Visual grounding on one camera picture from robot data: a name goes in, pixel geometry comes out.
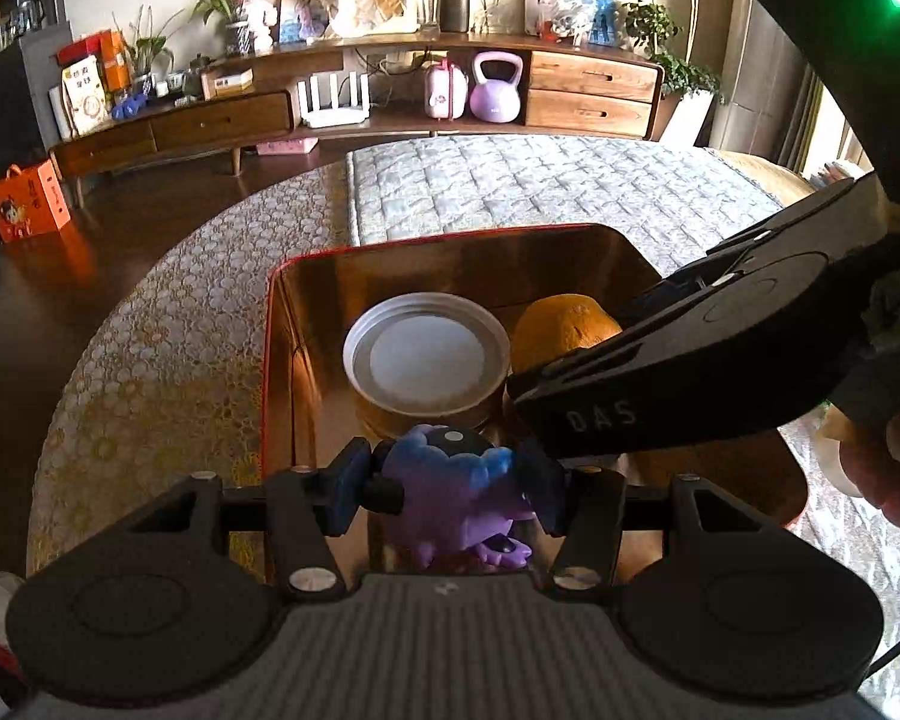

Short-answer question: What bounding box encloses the purple kettlebell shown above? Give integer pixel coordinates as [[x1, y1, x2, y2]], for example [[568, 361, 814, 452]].
[[469, 51, 526, 123]]

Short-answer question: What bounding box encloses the blue picture card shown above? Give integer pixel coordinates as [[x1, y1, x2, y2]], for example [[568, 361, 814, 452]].
[[279, 0, 331, 42]]

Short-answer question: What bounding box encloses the red metal box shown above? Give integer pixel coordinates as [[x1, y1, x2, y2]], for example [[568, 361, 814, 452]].
[[259, 223, 809, 578]]

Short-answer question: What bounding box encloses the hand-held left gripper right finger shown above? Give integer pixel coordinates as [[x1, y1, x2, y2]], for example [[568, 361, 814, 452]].
[[521, 446, 787, 595]]

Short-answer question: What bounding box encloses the small leafy potted plant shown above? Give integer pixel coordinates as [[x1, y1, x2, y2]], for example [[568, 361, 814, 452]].
[[112, 7, 173, 95]]

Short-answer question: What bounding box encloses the orange tall box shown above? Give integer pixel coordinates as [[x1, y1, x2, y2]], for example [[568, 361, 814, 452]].
[[97, 30, 132, 95]]

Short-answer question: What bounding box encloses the flowering potted plant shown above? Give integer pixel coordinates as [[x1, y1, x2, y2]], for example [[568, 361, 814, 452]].
[[184, 0, 252, 57]]

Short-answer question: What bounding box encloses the cream printed box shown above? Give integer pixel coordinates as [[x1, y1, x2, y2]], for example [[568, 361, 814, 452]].
[[61, 56, 113, 137]]

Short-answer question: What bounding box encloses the orange gift box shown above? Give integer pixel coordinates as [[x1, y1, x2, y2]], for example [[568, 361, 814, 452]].
[[0, 160, 72, 245]]

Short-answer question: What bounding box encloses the purple toy figure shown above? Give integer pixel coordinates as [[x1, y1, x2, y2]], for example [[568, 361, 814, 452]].
[[371, 424, 541, 571]]

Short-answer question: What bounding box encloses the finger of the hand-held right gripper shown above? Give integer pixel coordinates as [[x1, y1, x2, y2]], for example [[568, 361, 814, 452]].
[[506, 313, 782, 461], [617, 250, 722, 331]]

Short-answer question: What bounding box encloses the clear plastic bag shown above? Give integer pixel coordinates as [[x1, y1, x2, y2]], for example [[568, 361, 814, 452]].
[[536, 0, 620, 42]]

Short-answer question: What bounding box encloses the white lid jar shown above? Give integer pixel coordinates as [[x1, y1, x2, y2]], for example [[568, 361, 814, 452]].
[[343, 292, 512, 440]]

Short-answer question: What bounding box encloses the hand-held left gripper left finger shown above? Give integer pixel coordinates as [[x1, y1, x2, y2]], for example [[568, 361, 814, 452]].
[[124, 439, 376, 602]]

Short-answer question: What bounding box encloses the orange fruit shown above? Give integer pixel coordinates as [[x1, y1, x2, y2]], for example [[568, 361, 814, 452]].
[[510, 294, 623, 377]]

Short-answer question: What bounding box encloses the white router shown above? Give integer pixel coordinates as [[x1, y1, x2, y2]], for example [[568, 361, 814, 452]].
[[298, 71, 372, 128]]

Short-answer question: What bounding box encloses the pink doll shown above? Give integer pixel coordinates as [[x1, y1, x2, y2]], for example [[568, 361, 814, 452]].
[[236, 0, 282, 50]]

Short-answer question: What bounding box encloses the small wooden box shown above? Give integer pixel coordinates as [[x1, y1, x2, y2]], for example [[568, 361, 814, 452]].
[[201, 64, 256, 100]]

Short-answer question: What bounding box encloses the pink small case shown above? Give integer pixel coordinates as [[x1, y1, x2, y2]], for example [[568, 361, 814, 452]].
[[422, 58, 470, 121]]

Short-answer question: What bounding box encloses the large green potted plant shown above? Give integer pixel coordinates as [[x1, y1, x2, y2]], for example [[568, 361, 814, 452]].
[[615, 0, 725, 147]]

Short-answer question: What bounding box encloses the person's right hand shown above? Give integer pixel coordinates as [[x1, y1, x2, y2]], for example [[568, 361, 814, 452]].
[[814, 390, 900, 548]]

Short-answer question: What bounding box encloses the wooden TV cabinet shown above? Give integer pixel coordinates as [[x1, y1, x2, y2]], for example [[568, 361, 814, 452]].
[[49, 34, 665, 200]]

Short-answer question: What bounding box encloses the black tall cabinet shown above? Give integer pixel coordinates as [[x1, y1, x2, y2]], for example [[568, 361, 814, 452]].
[[0, 19, 76, 181]]

